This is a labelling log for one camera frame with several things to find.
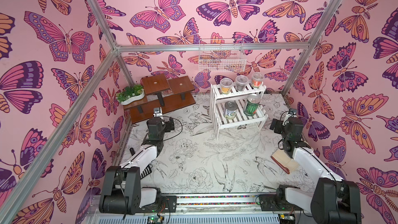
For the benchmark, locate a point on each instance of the red seed jar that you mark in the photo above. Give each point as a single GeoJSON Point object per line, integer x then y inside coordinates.
{"type": "Point", "coordinates": [257, 79]}

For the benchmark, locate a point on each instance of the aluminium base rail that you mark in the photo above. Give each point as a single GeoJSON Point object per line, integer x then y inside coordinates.
{"type": "Point", "coordinates": [240, 208]}

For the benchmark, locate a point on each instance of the white slatted wooden shelf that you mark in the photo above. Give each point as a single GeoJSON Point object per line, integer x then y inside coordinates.
{"type": "Point", "coordinates": [218, 100]}

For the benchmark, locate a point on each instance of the green plant in white pot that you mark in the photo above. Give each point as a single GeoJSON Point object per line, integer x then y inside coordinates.
{"type": "Point", "coordinates": [130, 94]}

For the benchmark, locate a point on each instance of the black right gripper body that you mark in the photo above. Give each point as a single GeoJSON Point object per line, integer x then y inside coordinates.
{"type": "Point", "coordinates": [292, 121]}

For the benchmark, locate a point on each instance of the green watermelon can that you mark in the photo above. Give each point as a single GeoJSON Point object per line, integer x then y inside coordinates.
{"type": "Point", "coordinates": [252, 104]}

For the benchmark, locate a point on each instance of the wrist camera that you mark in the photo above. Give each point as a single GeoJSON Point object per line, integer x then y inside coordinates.
{"type": "Point", "coordinates": [157, 112]}
{"type": "Point", "coordinates": [292, 113]}

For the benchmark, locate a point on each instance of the yellow seed jar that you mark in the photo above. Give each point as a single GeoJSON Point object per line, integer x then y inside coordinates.
{"type": "Point", "coordinates": [226, 84]}

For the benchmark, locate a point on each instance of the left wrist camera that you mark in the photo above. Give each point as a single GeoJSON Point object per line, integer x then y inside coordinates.
{"type": "Point", "coordinates": [157, 112]}

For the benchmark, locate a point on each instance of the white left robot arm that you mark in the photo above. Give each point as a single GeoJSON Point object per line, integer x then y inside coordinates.
{"type": "Point", "coordinates": [122, 192]}

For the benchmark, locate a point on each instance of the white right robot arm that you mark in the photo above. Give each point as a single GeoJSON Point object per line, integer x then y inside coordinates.
{"type": "Point", "coordinates": [335, 200]}

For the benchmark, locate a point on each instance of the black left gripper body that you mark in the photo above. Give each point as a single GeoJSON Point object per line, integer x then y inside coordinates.
{"type": "Point", "coordinates": [166, 128]}

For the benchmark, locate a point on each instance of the purple label tin can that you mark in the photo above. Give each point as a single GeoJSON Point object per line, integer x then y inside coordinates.
{"type": "Point", "coordinates": [230, 109]}

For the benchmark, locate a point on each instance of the white wire basket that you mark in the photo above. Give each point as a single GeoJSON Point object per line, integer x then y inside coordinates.
{"type": "Point", "coordinates": [221, 57]}

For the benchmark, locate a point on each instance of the brown wooden stepped stand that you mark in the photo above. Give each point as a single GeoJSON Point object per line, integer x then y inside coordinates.
{"type": "Point", "coordinates": [168, 94]}

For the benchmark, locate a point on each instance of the black white striped brush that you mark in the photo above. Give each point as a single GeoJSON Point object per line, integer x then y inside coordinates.
{"type": "Point", "coordinates": [147, 171]}

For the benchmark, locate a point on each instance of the dark seed jar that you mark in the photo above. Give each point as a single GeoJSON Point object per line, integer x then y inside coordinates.
{"type": "Point", "coordinates": [241, 82]}

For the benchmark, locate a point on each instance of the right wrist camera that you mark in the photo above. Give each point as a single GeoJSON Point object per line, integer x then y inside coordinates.
{"type": "Point", "coordinates": [292, 113]}

